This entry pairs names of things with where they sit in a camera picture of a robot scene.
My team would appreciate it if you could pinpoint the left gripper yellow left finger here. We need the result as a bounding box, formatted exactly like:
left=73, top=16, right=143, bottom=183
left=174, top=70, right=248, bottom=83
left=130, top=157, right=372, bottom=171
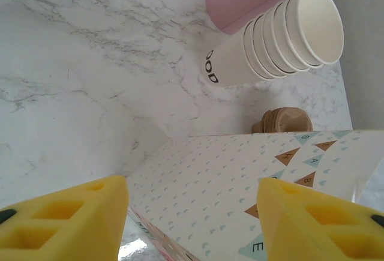
left=0, top=175, right=130, bottom=261

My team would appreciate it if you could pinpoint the brown pulp cup carrier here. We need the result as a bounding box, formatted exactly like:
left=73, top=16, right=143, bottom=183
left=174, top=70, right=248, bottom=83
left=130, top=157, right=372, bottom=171
left=251, top=106, right=314, bottom=134

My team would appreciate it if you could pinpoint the white paper cup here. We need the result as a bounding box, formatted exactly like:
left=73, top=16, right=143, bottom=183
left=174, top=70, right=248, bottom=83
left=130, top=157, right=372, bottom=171
left=284, top=0, right=345, bottom=66
left=273, top=0, right=325, bottom=70
left=252, top=14, right=298, bottom=77
left=200, top=20, right=289, bottom=88
left=262, top=8, right=311, bottom=74

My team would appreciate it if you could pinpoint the white patterned paper bag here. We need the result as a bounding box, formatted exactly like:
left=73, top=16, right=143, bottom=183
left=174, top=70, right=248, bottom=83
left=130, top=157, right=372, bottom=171
left=119, top=128, right=384, bottom=261

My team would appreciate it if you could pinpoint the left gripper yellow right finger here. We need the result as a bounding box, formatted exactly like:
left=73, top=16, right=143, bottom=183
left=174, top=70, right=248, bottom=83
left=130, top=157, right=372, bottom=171
left=258, top=177, right=384, bottom=261

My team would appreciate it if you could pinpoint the pink holder cup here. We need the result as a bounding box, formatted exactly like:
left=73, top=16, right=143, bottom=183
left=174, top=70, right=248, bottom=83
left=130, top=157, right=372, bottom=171
left=205, top=0, right=304, bottom=35

